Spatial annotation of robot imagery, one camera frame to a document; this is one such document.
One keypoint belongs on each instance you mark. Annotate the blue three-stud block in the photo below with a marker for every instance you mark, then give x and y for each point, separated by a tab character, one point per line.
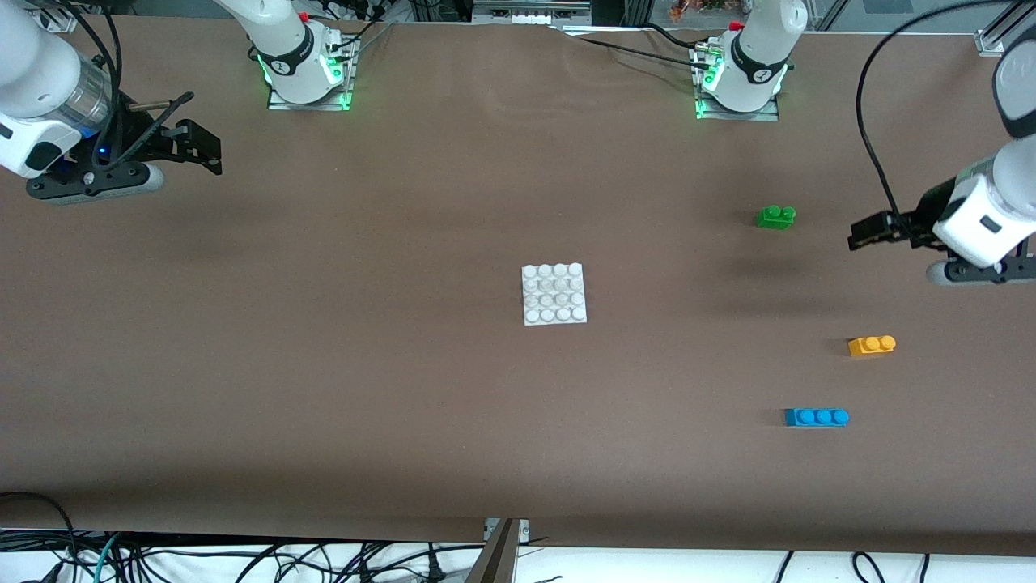
813	418

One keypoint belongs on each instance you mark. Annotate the white studded base plate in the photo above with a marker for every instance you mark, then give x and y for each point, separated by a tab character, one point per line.
554	312

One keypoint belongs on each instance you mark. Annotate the metal table edge bracket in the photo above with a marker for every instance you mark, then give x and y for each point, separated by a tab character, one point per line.
524	530

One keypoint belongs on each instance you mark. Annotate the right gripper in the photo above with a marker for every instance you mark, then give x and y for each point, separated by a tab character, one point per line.
132	128

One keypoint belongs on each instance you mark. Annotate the orange plastic object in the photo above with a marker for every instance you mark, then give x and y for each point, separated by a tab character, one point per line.
696	8

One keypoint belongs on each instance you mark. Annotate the brown table cover sheet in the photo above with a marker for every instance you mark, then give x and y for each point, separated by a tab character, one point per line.
324	364

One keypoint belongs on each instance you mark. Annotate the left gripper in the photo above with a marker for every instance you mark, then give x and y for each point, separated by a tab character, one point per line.
927	212

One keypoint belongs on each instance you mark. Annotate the aluminium profile rail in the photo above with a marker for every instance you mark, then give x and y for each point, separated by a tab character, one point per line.
526	14

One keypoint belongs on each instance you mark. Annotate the aluminium corner bracket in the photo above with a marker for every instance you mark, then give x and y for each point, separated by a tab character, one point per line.
991	40
61	18

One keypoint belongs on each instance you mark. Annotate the yellow two-stud block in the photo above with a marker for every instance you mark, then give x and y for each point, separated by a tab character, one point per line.
866	348

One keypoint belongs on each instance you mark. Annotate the grey table support beam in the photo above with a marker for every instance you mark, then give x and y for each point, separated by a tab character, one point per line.
494	563

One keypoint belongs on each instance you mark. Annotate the green two-stud block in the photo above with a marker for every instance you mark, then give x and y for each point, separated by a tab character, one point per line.
773	220

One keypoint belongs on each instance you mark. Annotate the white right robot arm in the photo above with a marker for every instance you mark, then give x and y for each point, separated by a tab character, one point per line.
283	40

